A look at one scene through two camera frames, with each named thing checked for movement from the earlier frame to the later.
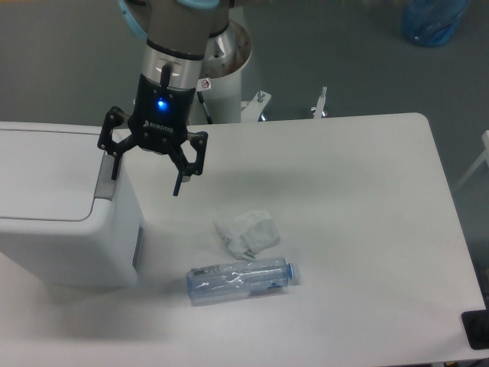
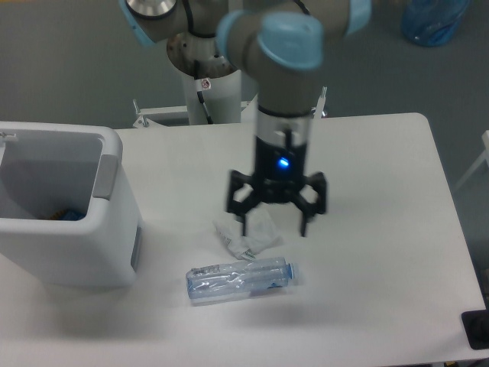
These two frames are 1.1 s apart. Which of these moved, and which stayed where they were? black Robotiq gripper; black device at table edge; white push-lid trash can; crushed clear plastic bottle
Moved: black Robotiq gripper
Stayed: white push-lid trash can; black device at table edge; crushed clear plastic bottle
